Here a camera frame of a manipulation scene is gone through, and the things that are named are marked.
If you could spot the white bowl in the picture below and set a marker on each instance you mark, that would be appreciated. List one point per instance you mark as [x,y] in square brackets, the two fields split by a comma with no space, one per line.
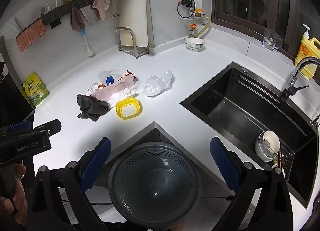
[271,138]

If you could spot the brown cloth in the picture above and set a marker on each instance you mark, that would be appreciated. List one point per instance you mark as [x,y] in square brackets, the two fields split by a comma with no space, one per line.
[76,19]

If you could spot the clear plastic cup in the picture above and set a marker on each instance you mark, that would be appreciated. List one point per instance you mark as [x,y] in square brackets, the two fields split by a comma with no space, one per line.
[106,74]

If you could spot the black holder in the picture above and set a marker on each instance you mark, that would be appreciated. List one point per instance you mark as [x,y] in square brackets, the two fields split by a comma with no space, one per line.
[55,24]

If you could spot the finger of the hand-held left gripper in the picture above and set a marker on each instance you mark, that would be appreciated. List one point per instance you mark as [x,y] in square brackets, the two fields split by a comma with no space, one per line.
[52,125]
[21,126]

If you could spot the chrome faucet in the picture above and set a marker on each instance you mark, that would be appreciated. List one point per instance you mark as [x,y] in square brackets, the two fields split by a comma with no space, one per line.
[298,67]

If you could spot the crumpled white tissue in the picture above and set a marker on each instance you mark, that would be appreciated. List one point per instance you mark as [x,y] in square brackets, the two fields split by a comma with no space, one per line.
[122,94]

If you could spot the red and white snack wrapper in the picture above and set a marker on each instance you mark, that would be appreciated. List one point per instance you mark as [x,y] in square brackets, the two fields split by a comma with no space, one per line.
[127,73]

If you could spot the fork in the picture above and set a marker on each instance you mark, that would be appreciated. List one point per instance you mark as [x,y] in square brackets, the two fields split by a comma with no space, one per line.
[42,10]

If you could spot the metal spoon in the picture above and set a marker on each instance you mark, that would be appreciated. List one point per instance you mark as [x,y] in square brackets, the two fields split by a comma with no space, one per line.
[272,149]

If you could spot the clear glass mug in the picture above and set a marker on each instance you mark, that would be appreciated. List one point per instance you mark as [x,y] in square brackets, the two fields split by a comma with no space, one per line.
[270,40]

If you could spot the metal cutting board rack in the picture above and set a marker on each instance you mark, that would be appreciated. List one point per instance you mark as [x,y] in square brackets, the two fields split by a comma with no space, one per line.
[136,52]

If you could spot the black wall rail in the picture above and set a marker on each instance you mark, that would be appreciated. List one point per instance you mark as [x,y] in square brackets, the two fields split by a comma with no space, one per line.
[75,4]

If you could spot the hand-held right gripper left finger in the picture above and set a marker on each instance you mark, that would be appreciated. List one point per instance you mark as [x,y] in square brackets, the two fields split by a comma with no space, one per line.
[98,163]

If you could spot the orange wavy cloth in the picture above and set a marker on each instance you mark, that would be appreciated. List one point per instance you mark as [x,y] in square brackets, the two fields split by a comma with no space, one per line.
[31,35]

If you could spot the yellow detergent bottle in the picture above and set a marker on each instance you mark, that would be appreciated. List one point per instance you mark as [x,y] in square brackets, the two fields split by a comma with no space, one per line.
[310,50]

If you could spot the green pouch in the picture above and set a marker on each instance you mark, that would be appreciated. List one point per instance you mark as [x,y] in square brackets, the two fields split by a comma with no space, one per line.
[36,92]

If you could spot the dark grey cloth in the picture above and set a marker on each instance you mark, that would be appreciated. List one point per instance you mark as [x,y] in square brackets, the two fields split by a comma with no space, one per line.
[92,107]

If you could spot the pink toothbrush package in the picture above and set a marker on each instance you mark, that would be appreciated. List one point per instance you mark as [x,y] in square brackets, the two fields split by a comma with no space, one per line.
[112,90]

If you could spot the black kitchen sink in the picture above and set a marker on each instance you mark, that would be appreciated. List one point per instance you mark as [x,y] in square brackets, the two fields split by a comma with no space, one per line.
[237,110]

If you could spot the person's left hand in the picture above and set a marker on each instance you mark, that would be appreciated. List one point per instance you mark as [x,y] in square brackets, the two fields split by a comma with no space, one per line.
[18,196]

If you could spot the printed paper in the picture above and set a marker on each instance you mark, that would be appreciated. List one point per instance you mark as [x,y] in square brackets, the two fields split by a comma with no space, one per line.
[92,87]

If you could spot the pink cloth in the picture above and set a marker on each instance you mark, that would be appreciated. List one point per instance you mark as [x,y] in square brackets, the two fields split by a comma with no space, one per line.
[102,3]

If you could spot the white cutting board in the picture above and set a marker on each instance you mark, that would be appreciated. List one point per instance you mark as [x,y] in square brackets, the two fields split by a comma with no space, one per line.
[132,8]

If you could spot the patterned ceramic bowl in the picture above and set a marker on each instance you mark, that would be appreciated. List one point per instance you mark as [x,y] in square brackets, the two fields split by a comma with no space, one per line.
[195,47]

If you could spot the grey perforated waste bin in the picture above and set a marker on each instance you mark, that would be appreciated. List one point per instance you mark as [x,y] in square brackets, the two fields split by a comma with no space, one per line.
[155,183]

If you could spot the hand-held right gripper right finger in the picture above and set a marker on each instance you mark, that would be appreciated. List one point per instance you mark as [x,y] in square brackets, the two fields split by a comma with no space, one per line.
[222,164]

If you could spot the clear plastic bag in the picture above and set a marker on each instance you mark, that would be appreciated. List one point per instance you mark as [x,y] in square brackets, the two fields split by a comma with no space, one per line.
[157,85]

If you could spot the yellow plastic lid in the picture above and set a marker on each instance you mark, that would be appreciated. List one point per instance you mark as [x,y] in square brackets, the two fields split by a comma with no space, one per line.
[120,107]

